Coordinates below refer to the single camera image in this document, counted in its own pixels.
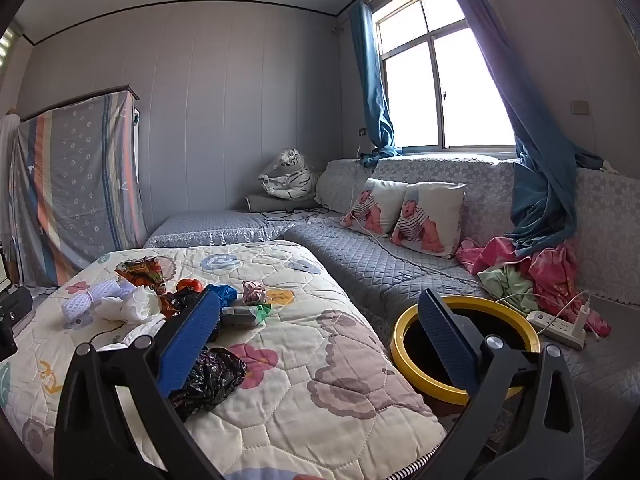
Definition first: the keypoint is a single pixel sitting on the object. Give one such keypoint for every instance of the long blue curtain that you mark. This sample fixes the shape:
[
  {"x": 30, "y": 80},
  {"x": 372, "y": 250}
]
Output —
[{"x": 540, "y": 200}]

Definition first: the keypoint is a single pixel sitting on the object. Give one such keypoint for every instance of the printed quilt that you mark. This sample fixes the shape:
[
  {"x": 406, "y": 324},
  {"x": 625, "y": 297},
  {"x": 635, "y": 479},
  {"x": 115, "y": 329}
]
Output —
[{"x": 300, "y": 360}]

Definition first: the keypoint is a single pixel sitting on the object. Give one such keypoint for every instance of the white paper sheet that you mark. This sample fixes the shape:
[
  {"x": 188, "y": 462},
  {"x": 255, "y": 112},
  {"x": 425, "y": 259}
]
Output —
[{"x": 135, "y": 332}]

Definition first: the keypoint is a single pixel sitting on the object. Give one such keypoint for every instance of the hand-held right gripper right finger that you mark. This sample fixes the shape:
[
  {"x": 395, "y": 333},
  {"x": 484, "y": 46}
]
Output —
[{"x": 445, "y": 340}]

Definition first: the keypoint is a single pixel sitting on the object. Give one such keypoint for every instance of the pink floral cloth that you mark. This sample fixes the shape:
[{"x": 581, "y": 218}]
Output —
[{"x": 550, "y": 270}]

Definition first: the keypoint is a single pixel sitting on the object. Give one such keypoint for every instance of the hanging white cloth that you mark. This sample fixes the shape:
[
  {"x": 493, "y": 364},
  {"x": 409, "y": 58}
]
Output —
[{"x": 7, "y": 170}]

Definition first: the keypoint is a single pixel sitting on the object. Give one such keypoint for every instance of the small white cabinet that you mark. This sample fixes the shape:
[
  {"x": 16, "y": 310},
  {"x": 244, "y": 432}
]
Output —
[{"x": 4, "y": 270}]

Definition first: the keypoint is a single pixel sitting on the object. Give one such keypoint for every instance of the window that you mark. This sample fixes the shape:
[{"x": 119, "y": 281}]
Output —
[{"x": 415, "y": 105}]

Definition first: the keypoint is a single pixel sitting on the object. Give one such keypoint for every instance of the crumpled white tissue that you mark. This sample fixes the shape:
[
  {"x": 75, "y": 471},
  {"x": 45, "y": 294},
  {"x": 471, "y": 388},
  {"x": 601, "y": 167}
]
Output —
[{"x": 137, "y": 305}]

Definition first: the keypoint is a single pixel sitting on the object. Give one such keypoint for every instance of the grey covered sofa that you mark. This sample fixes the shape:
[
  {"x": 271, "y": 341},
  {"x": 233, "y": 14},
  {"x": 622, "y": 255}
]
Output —
[{"x": 350, "y": 270}]

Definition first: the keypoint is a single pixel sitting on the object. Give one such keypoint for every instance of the orange tangerine peel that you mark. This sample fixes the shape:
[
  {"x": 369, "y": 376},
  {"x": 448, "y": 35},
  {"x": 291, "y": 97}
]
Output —
[{"x": 190, "y": 285}]

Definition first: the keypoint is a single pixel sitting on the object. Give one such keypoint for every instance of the short blue curtain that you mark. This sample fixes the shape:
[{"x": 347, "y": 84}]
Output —
[{"x": 372, "y": 85}]

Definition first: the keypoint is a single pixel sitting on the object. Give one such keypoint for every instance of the striped cloth covered cabinet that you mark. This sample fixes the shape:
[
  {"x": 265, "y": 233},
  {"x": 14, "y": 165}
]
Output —
[{"x": 75, "y": 185}]

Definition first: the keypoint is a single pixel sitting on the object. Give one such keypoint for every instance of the white foam fruit net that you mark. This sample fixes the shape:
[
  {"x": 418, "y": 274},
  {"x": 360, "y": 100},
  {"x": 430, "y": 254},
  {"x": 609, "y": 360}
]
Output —
[{"x": 87, "y": 300}]

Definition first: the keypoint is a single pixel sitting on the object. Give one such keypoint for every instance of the wall switch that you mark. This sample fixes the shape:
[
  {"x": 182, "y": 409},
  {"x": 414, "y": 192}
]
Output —
[{"x": 580, "y": 107}]

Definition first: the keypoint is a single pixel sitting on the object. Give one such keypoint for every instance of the blue plastic bag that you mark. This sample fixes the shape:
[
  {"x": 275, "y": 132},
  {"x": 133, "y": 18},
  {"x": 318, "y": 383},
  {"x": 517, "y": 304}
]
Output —
[{"x": 225, "y": 294}]

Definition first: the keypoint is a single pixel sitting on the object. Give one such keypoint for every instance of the yellow rimmed black bin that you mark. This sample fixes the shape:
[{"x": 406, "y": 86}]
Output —
[{"x": 405, "y": 340}]

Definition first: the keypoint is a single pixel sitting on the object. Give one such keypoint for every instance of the pink crumpled wrapper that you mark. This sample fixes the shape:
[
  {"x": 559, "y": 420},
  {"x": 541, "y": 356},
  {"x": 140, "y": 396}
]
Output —
[{"x": 252, "y": 292}]

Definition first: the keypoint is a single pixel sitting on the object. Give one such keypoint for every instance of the white charger plug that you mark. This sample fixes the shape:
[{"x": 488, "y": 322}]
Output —
[{"x": 580, "y": 317}]

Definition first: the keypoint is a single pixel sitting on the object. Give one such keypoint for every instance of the orange snack packet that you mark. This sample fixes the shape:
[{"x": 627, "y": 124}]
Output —
[{"x": 142, "y": 272}]

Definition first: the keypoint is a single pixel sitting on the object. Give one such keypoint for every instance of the white power strip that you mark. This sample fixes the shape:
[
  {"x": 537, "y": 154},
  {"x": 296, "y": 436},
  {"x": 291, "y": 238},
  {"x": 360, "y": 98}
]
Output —
[{"x": 547, "y": 325}]

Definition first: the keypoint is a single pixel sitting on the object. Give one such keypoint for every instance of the light green cloth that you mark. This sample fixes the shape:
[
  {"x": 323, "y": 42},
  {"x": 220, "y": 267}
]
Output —
[{"x": 505, "y": 285}]

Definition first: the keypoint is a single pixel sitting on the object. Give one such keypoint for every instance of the window blind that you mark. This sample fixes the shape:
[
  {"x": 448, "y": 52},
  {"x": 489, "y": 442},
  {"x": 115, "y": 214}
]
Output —
[{"x": 6, "y": 45}]

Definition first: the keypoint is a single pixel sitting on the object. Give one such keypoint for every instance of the grey pillow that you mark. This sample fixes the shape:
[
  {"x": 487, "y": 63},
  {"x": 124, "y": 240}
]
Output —
[{"x": 260, "y": 202}]

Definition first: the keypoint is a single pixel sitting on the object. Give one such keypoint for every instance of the baby print pillow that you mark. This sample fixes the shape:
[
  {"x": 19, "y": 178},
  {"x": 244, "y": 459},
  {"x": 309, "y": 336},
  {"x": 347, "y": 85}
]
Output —
[
  {"x": 430, "y": 220},
  {"x": 375, "y": 205}
]

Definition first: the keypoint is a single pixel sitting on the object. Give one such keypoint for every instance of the black plastic bag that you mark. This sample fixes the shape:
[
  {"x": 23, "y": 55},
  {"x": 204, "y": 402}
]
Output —
[{"x": 215, "y": 375}]

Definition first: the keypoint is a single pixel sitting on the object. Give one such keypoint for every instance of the white tiger plush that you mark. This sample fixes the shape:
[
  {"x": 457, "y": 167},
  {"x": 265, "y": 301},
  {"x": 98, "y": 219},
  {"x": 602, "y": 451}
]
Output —
[{"x": 295, "y": 180}]

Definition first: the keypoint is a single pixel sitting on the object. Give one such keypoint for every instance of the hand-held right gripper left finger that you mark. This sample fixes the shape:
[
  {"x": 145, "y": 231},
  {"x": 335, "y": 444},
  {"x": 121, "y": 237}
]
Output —
[{"x": 192, "y": 330}]

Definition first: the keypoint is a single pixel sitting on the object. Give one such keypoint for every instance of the green snack packet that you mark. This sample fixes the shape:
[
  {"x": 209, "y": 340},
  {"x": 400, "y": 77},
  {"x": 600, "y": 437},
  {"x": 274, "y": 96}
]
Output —
[{"x": 245, "y": 315}]

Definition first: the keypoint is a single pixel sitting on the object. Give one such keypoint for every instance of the dark snack wrapper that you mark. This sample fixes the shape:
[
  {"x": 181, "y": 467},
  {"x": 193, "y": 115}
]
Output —
[{"x": 175, "y": 302}]

